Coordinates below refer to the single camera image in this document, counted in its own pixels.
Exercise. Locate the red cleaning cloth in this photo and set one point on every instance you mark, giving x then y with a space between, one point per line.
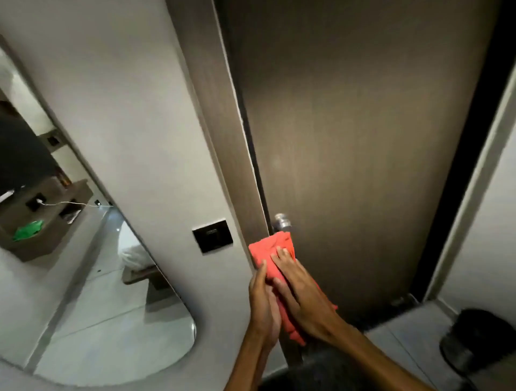
269 251

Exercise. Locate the person's left hand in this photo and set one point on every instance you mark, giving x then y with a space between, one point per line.
263 310

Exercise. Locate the brown door frame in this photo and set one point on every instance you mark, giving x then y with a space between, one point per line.
217 141

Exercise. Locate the person's right middle finger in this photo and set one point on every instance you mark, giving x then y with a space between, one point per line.
291 261

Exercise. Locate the black wall switch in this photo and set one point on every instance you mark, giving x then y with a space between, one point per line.
212 236

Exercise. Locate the person's right hand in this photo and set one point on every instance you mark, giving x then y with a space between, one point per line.
308 300

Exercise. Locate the person's left fingers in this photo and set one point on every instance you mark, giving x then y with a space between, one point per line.
258 282

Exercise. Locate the brown wooden door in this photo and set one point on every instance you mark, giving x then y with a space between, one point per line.
354 141

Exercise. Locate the person's right forearm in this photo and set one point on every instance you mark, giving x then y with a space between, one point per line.
371 358

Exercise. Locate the person's left forearm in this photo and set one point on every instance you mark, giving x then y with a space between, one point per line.
250 366

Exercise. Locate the rounded wall mirror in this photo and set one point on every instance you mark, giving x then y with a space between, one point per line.
113 314

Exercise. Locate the person's right thumb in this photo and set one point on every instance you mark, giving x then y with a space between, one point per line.
284 293

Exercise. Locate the silver door knob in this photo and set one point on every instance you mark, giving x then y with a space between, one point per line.
282 222

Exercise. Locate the black trash bin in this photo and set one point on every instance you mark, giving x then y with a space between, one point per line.
479 342

